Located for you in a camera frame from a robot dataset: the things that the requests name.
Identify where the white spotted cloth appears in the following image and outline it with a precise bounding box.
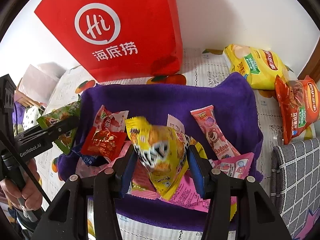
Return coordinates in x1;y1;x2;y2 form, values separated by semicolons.
21;105;45;130

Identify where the purple towel covered tray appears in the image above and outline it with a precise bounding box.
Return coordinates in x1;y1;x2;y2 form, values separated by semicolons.
57;72;264;230

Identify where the yellow snack packet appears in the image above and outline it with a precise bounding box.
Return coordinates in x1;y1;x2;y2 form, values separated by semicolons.
125;116;198;201

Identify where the black cable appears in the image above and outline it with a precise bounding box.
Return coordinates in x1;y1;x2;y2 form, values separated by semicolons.
0;124;52;204

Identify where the red paper bag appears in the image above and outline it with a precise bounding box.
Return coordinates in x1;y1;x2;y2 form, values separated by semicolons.
34;0;182;83

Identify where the white pink lychee snack packet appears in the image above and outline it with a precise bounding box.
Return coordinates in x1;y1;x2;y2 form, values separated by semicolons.
93;104;129;133

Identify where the person's left hand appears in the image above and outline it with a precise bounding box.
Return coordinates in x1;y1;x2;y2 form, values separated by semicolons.
0;160;44;212

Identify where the orange chips bag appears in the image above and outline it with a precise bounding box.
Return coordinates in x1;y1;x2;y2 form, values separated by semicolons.
274;76;320;145

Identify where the green snack packet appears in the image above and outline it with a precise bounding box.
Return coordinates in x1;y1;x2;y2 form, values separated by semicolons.
37;100;82;155

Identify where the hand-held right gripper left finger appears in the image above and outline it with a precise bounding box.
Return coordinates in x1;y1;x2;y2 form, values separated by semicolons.
36;144;138;240

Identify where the red snack packet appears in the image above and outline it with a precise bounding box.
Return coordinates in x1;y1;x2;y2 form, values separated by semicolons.
80;126;127;163

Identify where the fruit print tablecloth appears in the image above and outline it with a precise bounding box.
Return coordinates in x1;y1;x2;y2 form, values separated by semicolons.
40;47;317;240

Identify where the grey checked cloth pink star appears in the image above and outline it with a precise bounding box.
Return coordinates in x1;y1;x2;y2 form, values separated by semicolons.
270;137;320;240

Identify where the long pink stick snack packet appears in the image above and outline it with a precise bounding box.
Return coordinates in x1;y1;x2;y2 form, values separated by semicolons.
190;106;242;159

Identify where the white plastic bag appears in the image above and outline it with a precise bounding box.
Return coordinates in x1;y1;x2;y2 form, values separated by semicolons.
14;64;66;105

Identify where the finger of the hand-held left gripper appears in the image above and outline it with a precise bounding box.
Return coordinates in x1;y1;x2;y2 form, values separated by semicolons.
49;116;80;140

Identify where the blue snack packet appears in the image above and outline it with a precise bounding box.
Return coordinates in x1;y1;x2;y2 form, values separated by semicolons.
81;155;97;167

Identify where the small pink snack packet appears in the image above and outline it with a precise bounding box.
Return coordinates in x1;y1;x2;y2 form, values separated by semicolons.
210;152;255;179

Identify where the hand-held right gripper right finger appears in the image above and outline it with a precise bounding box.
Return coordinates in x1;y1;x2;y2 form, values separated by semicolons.
187;145;293;240

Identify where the wooden chair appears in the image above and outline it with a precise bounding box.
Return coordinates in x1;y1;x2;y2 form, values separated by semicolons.
15;97;48;110

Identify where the large pink yellow-edged snack packet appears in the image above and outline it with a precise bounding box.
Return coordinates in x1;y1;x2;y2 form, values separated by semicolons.
127;140;237;218

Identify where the yellow chips bag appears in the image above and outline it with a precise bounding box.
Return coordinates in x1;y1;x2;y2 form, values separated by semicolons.
223;44;297;90

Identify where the wooden door frame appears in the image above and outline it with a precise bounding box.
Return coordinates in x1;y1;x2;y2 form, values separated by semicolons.
297;47;320;80

